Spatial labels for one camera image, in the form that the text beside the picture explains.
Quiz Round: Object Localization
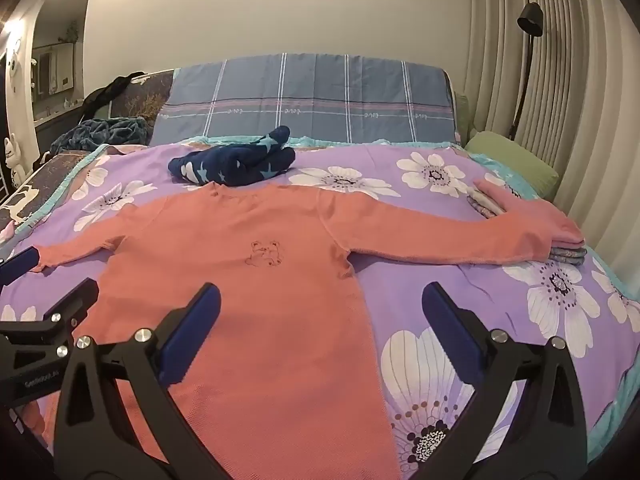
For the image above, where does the teal fuzzy blanket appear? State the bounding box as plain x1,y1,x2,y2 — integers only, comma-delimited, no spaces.
52,117,151,153

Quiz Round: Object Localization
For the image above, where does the green pillow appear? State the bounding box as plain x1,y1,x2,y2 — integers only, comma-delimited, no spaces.
465,131,560,201

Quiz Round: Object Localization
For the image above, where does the navy star-print garment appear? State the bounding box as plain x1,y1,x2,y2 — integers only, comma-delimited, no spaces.
167,125,296,188

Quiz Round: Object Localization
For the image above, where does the dark patterned blanket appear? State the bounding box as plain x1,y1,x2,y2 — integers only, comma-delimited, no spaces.
0,152,103,233

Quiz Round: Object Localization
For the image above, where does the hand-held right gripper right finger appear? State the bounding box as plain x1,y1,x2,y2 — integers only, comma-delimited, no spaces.
415,282,588,480

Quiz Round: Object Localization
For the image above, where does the stack of folded clothes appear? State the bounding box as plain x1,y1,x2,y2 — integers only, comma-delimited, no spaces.
467,176,587,267

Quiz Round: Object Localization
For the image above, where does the pink long-sleeve shirt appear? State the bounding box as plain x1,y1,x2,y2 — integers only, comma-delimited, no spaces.
32,182,556,480

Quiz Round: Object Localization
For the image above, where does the cream pleated curtain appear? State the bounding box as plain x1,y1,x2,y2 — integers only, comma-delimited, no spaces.
467,0,640,281

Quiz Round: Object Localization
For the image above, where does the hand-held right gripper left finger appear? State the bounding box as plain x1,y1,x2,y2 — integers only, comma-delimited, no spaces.
52,282,236,480

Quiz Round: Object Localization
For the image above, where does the black garment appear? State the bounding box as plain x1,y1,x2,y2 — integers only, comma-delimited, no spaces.
80,72,151,116

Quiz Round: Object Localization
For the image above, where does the purple floral blanket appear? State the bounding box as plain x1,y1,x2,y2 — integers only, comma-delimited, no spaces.
0,140,640,480

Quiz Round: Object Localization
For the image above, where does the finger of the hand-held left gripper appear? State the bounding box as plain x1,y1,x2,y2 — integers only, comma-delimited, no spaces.
0,246,41,287
0,278,100,361

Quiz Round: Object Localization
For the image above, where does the black floor lamp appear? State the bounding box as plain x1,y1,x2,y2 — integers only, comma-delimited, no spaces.
507,2,545,143

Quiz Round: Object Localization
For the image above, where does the blue plaid pillow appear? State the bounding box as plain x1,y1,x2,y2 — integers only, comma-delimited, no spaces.
150,52,463,148

